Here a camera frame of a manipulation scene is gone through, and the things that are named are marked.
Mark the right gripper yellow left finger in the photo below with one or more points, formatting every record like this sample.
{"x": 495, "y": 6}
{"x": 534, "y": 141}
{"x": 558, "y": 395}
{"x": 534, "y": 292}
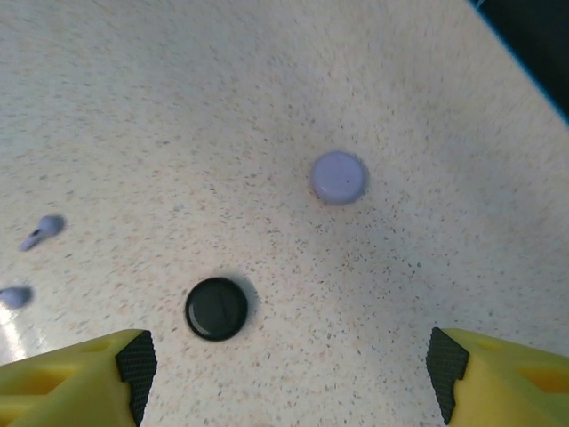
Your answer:
{"x": 66, "y": 387}

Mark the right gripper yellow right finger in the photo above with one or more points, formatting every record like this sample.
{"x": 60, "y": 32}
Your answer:
{"x": 502, "y": 387}

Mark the purple earbud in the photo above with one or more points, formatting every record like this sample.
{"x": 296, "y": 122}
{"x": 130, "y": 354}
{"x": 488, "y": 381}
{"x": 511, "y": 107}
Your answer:
{"x": 42, "y": 231}
{"x": 15, "y": 297}

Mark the black earbud charging case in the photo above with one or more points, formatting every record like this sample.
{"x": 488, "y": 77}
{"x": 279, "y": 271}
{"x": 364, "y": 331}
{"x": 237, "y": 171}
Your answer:
{"x": 218, "y": 309}

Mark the purple earbud charging case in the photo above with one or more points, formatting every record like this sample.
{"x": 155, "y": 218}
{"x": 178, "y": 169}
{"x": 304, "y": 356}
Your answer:
{"x": 340, "y": 178}

